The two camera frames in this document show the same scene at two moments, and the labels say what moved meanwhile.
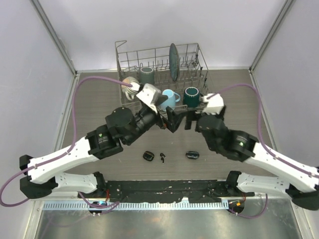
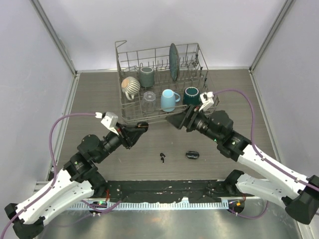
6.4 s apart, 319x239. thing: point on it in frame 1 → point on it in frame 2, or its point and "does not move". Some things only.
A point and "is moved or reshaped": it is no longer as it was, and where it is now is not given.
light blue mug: (173, 97) does not move
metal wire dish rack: (161, 75) does not move
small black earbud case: (148, 156) is moved or reshaped
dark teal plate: (174, 61) does not move
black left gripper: (174, 117) → (130, 135)
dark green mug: (191, 96) does not move
